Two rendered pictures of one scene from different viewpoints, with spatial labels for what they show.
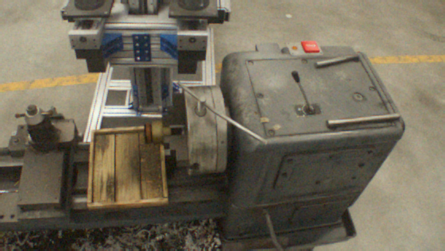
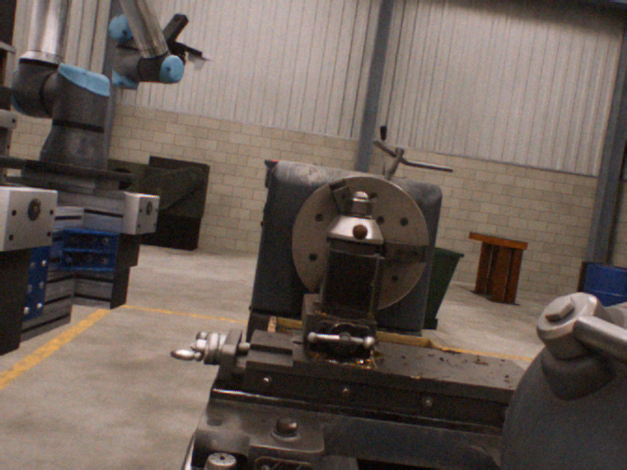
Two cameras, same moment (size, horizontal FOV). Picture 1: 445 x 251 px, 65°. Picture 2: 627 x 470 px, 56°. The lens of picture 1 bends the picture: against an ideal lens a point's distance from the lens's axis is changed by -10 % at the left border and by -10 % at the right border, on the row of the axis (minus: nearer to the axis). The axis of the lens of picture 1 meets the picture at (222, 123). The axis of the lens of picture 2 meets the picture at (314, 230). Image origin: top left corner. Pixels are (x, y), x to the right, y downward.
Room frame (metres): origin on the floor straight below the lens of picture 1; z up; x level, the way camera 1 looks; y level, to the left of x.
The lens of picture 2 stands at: (0.69, 1.46, 1.17)
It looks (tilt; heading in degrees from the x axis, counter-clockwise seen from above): 3 degrees down; 282
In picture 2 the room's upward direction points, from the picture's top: 8 degrees clockwise
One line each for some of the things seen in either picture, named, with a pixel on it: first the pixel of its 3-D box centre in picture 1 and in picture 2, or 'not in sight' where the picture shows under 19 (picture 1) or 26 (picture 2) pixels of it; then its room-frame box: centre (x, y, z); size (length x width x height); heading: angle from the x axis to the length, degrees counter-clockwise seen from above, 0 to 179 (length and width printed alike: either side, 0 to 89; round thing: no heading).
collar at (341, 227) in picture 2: (33, 114); (355, 228); (0.79, 0.68, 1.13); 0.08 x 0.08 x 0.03
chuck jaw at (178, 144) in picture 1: (180, 152); (401, 251); (0.76, 0.13, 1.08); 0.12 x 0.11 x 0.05; 14
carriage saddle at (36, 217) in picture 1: (36, 169); (390, 424); (0.71, 0.71, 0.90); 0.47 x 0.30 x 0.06; 14
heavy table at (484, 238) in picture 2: not in sight; (492, 266); (-0.30, -8.85, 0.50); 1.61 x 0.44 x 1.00; 106
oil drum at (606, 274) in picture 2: not in sight; (608, 305); (-1.41, -6.05, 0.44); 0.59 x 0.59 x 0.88
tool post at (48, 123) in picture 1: (39, 126); (351, 276); (0.79, 0.67, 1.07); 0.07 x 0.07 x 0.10; 14
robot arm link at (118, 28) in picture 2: not in sight; (131, 34); (1.62, -0.09, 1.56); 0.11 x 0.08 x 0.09; 76
